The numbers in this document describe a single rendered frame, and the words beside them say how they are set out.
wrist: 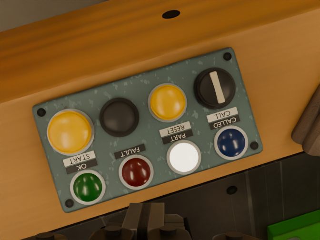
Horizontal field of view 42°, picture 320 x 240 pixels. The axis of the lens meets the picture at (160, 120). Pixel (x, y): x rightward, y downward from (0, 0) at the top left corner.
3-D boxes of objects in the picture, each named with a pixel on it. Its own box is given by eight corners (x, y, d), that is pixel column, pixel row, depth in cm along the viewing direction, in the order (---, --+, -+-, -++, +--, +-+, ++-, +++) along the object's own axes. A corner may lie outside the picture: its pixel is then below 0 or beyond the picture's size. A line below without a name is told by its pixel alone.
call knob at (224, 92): (191, 76, 30) (194, 74, 28) (226, 65, 30) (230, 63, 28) (202, 111, 30) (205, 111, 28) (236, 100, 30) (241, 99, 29)
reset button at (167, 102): (145, 91, 29) (146, 90, 28) (178, 81, 29) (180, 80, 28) (155, 124, 29) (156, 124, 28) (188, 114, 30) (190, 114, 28)
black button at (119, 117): (97, 105, 29) (96, 105, 28) (130, 95, 29) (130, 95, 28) (107, 138, 29) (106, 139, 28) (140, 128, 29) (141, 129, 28)
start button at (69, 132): (44, 118, 29) (40, 117, 28) (85, 105, 29) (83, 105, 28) (56, 158, 29) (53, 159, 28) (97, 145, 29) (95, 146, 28)
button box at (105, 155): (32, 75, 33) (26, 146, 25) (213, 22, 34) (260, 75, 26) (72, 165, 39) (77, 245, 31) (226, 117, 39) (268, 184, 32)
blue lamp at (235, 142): (211, 131, 30) (217, 143, 29) (240, 122, 30) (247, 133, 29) (214, 150, 31) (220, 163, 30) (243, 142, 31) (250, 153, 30)
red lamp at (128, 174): (116, 160, 29) (118, 174, 28) (146, 151, 29) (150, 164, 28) (123, 179, 30) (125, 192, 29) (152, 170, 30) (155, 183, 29)
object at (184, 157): (164, 145, 29) (168, 158, 28) (193, 136, 30) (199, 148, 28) (169, 165, 31) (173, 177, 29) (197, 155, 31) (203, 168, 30)
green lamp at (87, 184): (67, 175, 29) (68, 189, 28) (98, 165, 29) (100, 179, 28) (76, 194, 30) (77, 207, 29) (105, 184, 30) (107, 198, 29)
